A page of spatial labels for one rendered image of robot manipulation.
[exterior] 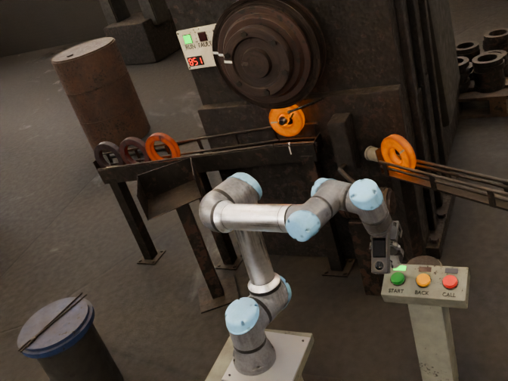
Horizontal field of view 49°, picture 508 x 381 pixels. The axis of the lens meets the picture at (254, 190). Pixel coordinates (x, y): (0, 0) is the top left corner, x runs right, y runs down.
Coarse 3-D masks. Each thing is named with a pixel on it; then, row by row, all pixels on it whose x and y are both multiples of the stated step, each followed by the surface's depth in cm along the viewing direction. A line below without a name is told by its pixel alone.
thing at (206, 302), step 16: (144, 176) 259; (160, 176) 260; (176, 176) 261; (192, 176) 263; (144, 192) 262; (160, 192) 264; (176, 192) 259; (192, 192) 253; (144, 208) 248; (160, 208) 252; (176, 208) 246; (192, 224) 259; (192, 240) 263; (208, 256) 269; (208, 272) 273; (208, 288) 289; (224, 288) 285; (208, 304) 278; (224, 304) 274
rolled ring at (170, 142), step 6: (156, 132) 277; (150, 138) 277; (156, 138) 275; (162, 138) 274; (168, 138) 274; (150, 144) 279; (168, 144) 275; (174, 144) 274; (150, 150) 282; (174, 150) 275; (150, 156) 284; (156, 156) 284; (174, 156) 277
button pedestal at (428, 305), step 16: (416, 272) 166; (432, 272) 164; (464, 272) 160; (384, 288) 167; (400, 288) 165; (416, 288) 163; (432, 288) 161; (448, 288) 159; (464, 288) 157; (416, 304) 165; (432, 304) 162; (448, 304) 159; (464, 304) 156; (416, 320) 169; (432, 320) 166; (448, 320) 171; (416, 336) 172; (432, 336) 170; (448, 336) 170; (432, 352) 173; (448, 352) 171; (432, 368) 177; (448, 368) 174
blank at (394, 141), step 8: (392, 136) 206; (400, 136) 205; (384, 144) 211; (392, 144) 207; (400, 144) 203; (408, 144) 203; (384, 152) 214; (392, 152) 212; (400, 152) 205; (408, 152) 202; (392, 160) 212; (400, 160) 212; (408, 160) 203; (416, 160) 204
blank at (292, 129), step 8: (272, 112) 240; (280, 112) 239; (296, 112) 236; (272, 120) 243; (296, 120) 238; (304, 120) 239; (280, 128) 243; (288, 128) 242; (296, 128) 240; (288, 136) 244
